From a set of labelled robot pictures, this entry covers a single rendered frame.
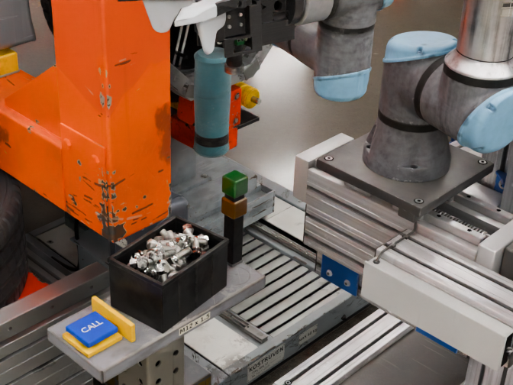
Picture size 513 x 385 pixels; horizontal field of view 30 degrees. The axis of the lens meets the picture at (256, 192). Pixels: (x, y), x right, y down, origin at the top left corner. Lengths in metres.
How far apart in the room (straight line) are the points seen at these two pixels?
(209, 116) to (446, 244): 0.86
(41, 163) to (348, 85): 0.95
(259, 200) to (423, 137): 1.24
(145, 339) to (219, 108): 0.68
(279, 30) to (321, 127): 2.37
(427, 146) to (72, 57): 0.69
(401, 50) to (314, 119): 2.09
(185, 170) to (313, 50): 1.44
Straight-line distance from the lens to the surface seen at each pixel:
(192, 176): 2.74
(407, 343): 2.24
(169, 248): 1.85
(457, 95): 1.47
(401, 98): 1.57
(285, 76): 3.97
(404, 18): 4.68
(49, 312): 2.06
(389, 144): 1.62
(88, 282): 2.09
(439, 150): 1.63
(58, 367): 2.16
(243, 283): 1.97
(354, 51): 1.27
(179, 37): 2.45
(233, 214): 1.93
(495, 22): 1.43
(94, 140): 1.88
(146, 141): 1.90
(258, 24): 1.17
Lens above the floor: 1.63
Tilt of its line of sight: 31 degrees down
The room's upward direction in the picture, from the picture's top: 3 degrees clockwise
